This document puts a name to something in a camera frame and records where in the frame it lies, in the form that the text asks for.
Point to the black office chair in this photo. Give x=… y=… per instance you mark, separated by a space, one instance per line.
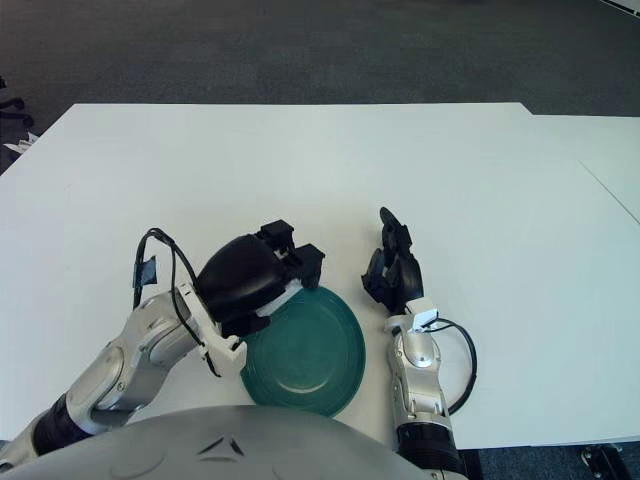
x=15 y=120

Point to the black table foot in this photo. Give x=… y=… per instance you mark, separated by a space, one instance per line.
x=600 y=457

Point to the black table leg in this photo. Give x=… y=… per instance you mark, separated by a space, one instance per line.
x=472 y=467

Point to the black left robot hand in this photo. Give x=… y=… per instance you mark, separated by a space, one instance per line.
x=240 y=275

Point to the white furniture edge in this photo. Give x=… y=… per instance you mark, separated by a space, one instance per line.
x=622 y=3

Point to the green round plate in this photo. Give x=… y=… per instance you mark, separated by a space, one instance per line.
x=310 y=360

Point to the grey robot torso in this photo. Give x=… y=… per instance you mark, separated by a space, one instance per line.
x=225 y=445

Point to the white paper scraps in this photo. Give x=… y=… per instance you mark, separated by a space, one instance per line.
x=22 y=145

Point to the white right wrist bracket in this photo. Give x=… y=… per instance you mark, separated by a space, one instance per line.
x=422 y=315

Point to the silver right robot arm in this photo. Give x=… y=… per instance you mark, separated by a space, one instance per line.
x=420 y=380

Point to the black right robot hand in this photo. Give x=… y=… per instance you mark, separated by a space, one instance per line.
x=407 y=280

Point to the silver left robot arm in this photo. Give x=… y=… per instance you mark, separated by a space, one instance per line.
x=145 y=345

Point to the white square charger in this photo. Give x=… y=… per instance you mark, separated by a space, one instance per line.
x=281 y=299

